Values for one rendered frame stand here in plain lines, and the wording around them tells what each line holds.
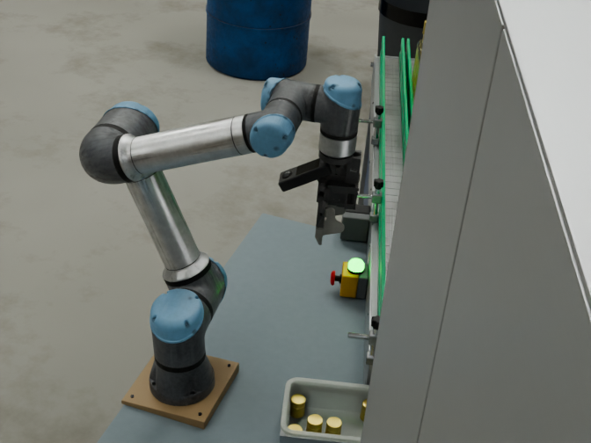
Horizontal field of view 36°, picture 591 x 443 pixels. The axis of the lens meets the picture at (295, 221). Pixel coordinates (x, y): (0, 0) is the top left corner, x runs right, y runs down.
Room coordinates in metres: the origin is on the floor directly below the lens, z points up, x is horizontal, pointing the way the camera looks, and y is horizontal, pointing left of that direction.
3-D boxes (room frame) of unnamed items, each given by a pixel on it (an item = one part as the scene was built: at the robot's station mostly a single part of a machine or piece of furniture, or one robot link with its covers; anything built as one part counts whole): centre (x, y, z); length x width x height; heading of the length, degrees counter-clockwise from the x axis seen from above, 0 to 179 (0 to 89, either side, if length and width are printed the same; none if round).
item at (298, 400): (1.51, -0.04, 0.79); 0.04 x 0.04 x 0.04
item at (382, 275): (2.47, -0.25, 0.92); 1.75 x 0.01 x 0.08; 178
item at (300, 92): (1.64, 0.03, 1.48); 0.11 x 0.11 x 0.08; 79
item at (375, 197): (2.17, -0.19, 0.94); 0.07 x 0.04 x 0.13; 88
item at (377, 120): (2.63, -0.21, 0.94); 0.07 x 0.04 x 0.13; 88
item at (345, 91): (1.64, -0.07, 1.48); 0.09 x 0.08 x 0.11; 79
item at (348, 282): (2.00, -0.17, 0.79); 0.07 x 0.07 x 0.07; 88
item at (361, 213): (2.28, -0.18, 0.79); 0.08 x 0.08 x 0.08; 88
